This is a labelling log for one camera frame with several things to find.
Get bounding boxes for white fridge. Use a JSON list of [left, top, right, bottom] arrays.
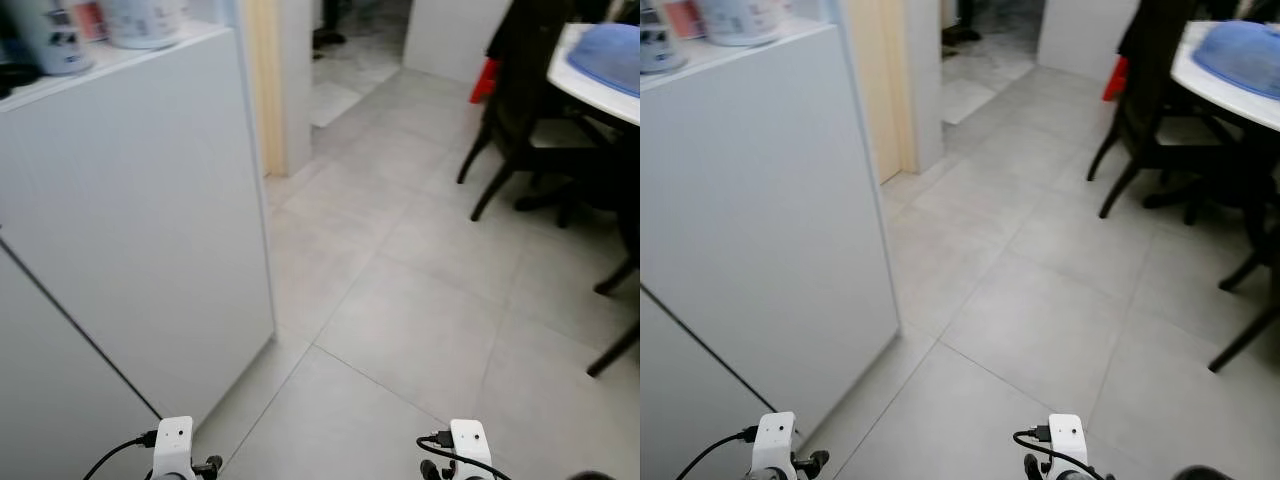
[[640, 18, 901, 480], [0, 22, 278, 480]]

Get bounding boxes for dark chair legs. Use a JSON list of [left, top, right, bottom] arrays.
[[1208, 190, 1280, 373], [586, 190, 641, 378]]

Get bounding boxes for red item behind chair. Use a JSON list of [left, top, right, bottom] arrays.
[[470, 58, 501, 106], [1103, 55, 1131, 103]]

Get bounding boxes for white round table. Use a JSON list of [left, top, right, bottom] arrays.
[[1170, 20, 1280, 133], [547, 22, 641, 127]]

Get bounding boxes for dark wooden chair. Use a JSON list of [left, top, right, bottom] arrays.
[[458, 0, 641, 223], [1087, 0, 1280, 223]]

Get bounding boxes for person's dark legs and shoes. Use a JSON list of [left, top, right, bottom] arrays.
[[942, 0, 986, 46], [312, 0, 348, 53]]

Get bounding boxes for white canister with black print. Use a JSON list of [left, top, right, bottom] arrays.
[[640, 0, 689, 76], [0, 0, 97, 78]]

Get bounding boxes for white plastic tub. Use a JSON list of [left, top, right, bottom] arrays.
[[697, 0, 791, 48], [100, 0, 191, 51]]

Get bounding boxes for blue cloth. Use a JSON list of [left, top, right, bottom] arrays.
[[580, 22, 641, 98], [1192, 20, 1280, 101]]

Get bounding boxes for red labelled container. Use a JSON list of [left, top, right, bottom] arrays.
[[665, 0, 706, 41], [70, 0, 109, 43]]

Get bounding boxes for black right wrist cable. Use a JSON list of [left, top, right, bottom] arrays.
[[1013, 426, 1116, 480], [417, 430, 513, 480]]

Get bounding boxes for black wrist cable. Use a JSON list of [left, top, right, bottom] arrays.
[[417, 430, 513, 480], [675, 427, 758, 480], [1013, 426, 1116, 480], [83, 430, 159, 480]]

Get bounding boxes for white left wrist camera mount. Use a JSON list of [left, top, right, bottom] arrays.
[[752, 412, 798, 480], [152, 416, 197, 480]]

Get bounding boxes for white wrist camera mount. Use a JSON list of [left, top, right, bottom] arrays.
[[1048, 413, 1089, 480], [752, 412, 798, 480], [450, 419, 494, 480], [152, 416, 197, 480]]

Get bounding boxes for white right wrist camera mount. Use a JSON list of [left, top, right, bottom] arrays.
[[450, 419, 494, 480], [1048, 413, 1089, 480]]

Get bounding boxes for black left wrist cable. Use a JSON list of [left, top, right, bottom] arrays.
[[83, 430, 159, 480], [675, 427, 758, 480]]

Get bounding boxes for light wooden door frame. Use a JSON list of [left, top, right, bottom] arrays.
[[243, 0, 288, 179], [845, 0, 921, 184]]

